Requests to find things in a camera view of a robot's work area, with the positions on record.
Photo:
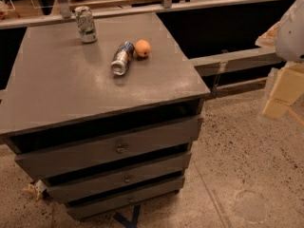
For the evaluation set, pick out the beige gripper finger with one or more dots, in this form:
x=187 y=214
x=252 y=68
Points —
x=287 y=88
x=268 y=38

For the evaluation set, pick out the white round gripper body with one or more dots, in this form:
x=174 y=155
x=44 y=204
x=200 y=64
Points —
x=292 y=35

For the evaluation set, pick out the silver blue redbull can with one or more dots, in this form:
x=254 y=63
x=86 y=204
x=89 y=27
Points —
x=122 y=58

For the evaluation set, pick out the top grey drawer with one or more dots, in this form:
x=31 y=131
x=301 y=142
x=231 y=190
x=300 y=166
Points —
x=58 y=161

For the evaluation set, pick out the grey drawer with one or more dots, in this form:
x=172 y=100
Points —
x=121 y=178
x=134 y=196
x=58 y=161

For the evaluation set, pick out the orange fruit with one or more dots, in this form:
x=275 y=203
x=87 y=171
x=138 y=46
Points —
x=142 y=48

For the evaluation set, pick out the grey drawer cabinet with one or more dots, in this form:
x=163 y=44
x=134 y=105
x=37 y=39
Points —
x=62 y=92

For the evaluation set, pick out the bottom grey drawer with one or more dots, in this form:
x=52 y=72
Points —
x=134 y=196

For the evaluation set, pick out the middle grey drawer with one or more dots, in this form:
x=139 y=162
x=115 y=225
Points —
x=121 y=178

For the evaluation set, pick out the small beige floor bracket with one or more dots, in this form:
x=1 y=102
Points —
x=37 y=189

